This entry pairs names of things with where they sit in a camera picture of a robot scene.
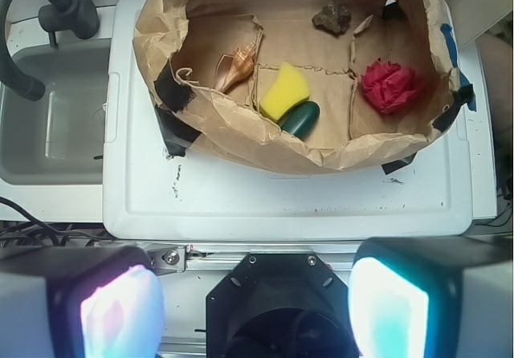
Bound black curved faucet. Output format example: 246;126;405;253
0;0;100;102

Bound brown paper bag tray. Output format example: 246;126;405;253
133;0;475;175

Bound grey sink basin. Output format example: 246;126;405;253
1;39;110;185

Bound white plastic lid board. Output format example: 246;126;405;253
102;0;474;242

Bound red crumpled tissue paper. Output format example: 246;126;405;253
361;59;425;115

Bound brown rock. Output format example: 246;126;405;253
312;1;352;35

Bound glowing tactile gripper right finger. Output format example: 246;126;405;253
348;235;513;357

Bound orange spiral seashell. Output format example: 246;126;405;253
214;43;256;93

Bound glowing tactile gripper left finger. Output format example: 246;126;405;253
1;246;165;357

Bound dark green oval soap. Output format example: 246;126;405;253
279;100;320;140

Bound yellow sponge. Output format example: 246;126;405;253
259;62;311;122

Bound aluminium frame rail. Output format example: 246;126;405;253
141;241;361;274

